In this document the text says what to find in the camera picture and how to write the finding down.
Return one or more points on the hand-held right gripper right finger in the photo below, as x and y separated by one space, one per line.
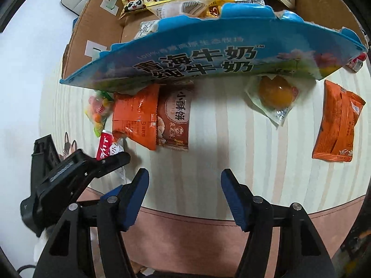
234 199

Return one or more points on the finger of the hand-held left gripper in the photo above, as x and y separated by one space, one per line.
116 162
113 192

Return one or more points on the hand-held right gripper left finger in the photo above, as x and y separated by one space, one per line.
136 199

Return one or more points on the small red label packet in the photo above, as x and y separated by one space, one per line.
105 147

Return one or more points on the orange snack packet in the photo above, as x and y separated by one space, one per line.
337 124
134 115

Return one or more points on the colourful candy bag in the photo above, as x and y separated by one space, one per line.
98 113

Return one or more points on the brown pastry packet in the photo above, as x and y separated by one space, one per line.
175 115

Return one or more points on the orange jelly cup packet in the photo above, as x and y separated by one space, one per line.
274 92

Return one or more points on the printed cardboard box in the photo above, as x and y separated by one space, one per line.
203 60

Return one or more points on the white grey snack packet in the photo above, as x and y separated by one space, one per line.
146 29

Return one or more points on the yellow panda snack packet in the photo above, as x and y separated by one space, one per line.
134 1

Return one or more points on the clear pastry packet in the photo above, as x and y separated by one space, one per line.
179 7

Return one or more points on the small dark red packet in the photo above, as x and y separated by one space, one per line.
356 63

